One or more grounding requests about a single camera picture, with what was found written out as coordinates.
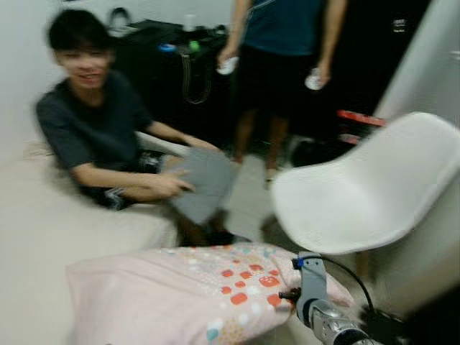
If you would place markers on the pink patterned pillow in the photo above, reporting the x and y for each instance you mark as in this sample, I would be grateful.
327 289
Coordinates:
165 295

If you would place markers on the grey fabric pillow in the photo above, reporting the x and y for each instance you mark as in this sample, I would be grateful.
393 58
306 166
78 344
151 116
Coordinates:
208 187

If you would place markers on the white round hand controller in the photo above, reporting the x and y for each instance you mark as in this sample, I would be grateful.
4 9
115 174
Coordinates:
227 67
314 80

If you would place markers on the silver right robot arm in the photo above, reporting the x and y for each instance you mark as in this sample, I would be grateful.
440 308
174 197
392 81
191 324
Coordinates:
334 327

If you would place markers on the white plastic shell chair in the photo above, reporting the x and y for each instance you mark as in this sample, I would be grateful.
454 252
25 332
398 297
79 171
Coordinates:
374 187

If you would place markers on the grey-shirted person's right hand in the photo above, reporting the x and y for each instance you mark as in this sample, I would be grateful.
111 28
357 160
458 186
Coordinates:
171 185

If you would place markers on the grey-shirted person's left hand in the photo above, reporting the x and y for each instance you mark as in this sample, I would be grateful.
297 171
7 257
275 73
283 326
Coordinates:
201 145

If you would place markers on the teal-shirted person's left hand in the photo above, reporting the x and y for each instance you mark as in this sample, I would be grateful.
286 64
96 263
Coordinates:
320 70

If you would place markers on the teal-shirted person's right hand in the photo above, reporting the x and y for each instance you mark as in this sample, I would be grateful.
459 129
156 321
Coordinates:
228 57

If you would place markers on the black foam floor mat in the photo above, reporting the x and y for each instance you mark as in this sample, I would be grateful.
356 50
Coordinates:
388 327

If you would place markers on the beige slipper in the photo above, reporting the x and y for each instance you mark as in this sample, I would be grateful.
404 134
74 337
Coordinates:
270 174

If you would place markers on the black bag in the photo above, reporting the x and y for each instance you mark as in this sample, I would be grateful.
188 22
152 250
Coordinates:
309 152

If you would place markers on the red and black rack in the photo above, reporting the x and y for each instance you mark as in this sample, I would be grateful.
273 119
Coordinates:
356 116

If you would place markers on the black door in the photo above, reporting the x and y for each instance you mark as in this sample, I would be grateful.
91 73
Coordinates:
381 65

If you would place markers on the black desk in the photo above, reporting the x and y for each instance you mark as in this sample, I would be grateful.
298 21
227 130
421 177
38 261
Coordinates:
154 79

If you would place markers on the person in dark grey shirt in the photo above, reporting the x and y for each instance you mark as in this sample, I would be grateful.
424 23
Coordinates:
93 122

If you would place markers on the green small object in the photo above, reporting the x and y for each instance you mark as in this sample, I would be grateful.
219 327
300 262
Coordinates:
194 47

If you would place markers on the person in teal shirt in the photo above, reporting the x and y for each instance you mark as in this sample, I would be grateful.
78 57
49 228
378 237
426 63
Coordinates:
280 29

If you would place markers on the white wardrobe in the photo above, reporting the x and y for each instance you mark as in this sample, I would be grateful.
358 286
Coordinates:
431 65

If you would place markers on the blue round object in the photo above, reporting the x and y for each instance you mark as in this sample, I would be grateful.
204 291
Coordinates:
167 48

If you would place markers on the silver door knob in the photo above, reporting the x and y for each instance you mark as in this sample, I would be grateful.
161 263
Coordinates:
399 26

